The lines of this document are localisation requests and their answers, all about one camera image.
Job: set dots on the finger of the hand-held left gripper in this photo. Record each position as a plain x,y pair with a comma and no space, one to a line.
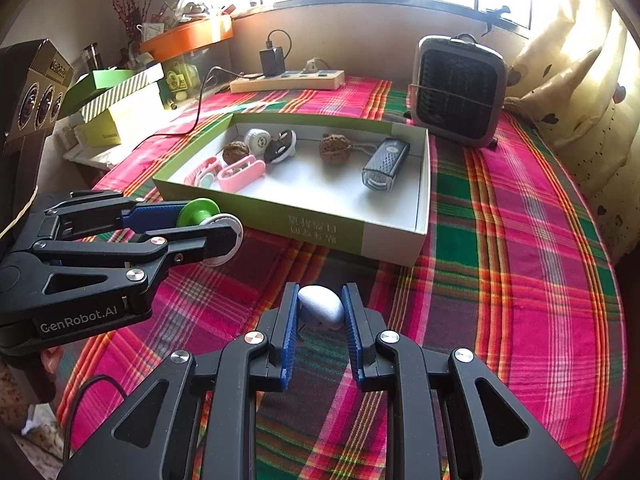
155,214
190,245

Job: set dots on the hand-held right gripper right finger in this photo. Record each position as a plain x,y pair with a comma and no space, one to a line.
352,335

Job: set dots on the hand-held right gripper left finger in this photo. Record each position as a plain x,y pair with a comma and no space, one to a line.
289,335

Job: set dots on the green and white spool gadget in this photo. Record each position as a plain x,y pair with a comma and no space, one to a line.
197,211

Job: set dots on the white mushroom-shaped gadget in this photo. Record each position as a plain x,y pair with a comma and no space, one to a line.
320,305

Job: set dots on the pink clip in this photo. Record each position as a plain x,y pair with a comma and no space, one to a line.
202,170
240,172

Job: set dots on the green and white cardboard box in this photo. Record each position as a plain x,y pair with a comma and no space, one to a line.
270,217

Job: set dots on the small brown walnut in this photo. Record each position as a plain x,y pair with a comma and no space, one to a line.
235,152

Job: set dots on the white cylindrical gadget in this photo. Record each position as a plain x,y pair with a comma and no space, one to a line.
257,141

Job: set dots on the black oval device white buttons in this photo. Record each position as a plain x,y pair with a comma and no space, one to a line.
277,150

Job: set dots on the black bike light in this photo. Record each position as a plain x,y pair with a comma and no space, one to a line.
385,165

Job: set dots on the large brown walnut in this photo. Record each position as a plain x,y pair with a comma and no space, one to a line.
335,147

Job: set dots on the yellow-green box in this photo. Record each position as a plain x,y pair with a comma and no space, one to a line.
130,120

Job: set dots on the green box lid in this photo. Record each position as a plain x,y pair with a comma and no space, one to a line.
112,77

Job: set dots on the dark jar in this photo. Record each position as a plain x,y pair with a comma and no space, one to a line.
90,55

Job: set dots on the yellow-green padlock figure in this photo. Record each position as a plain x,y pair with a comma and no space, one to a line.
174,81

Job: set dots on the red flower branches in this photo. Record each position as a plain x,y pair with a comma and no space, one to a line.
122,10

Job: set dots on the orange tray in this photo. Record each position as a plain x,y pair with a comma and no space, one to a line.
190,35

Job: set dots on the beige power strip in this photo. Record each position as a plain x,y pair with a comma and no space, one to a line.
290,81

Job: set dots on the black charger adapter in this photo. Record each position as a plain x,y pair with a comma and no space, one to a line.
271,62

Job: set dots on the pile of cards and trinkets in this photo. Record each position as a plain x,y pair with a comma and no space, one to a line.
170,15

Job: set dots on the white plug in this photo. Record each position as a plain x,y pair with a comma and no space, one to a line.
312,66

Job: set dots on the grey space heater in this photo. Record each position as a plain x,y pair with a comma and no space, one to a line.
455,90

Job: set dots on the cream curtain with hearts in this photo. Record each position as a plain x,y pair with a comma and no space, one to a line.
575,85

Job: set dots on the black window latch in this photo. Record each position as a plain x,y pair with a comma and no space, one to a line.
500,11

